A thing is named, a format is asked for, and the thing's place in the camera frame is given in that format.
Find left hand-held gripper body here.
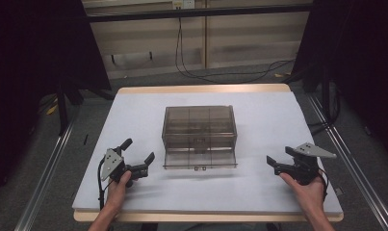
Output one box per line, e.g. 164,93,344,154
99,145,150,189

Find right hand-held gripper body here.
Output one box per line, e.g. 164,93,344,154
273,141,338,186

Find brown transparent plastic drawer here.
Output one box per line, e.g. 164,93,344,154
162,146,239,171

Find brown transparent plastic drawer cabinet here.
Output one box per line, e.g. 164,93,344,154
161,105,238,150

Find person's left hand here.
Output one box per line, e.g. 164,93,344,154
104,170,133,214

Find person's right hand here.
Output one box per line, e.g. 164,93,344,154
278,172,325,216

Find white table mat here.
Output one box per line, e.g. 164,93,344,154
71,90,344,216

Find black metal stand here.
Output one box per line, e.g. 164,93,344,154
55,81,85,137
301,65,340,126

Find wooden table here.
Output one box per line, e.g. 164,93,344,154
72,83,345,223

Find black curtain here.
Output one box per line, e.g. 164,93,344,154
0,0,113,203
292,0,388,162

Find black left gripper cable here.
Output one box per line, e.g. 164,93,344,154
96,158,107,212

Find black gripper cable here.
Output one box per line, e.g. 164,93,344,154
96,158,107,212
317,169,330,202

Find black cable by stand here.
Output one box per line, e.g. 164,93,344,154
310,92,342,136

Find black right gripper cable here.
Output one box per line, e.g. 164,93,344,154
317,169,330,202

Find metal floor rail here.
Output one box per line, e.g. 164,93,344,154
306,92,388,231
13,119,78,231

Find black floor cables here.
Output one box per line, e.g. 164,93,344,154
174,16,296,85

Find white wall socket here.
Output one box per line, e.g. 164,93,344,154
171,0,195,10

